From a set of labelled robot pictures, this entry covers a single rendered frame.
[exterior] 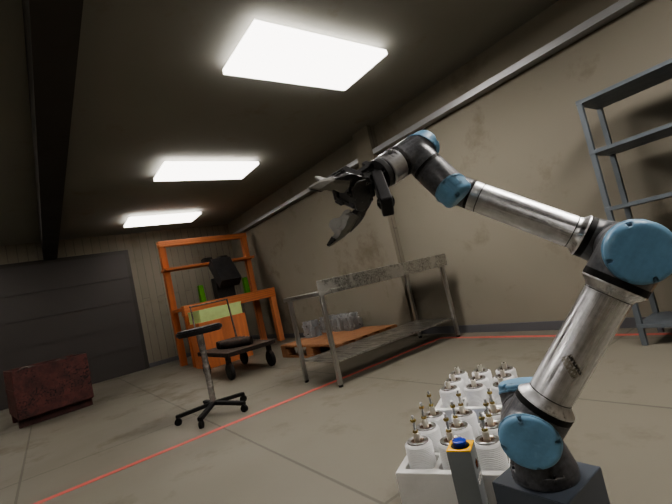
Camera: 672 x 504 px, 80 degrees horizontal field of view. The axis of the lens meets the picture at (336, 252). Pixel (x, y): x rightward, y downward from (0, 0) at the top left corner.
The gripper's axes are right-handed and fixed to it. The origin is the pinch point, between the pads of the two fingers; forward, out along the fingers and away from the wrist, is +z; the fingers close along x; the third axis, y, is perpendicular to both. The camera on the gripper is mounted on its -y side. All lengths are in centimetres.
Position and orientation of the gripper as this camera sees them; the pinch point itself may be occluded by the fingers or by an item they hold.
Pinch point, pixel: (320, 220)
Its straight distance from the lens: 82.9
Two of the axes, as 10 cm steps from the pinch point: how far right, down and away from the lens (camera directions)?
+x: -2.3, -7.4, -6.3
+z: -7.6, 5.4, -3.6
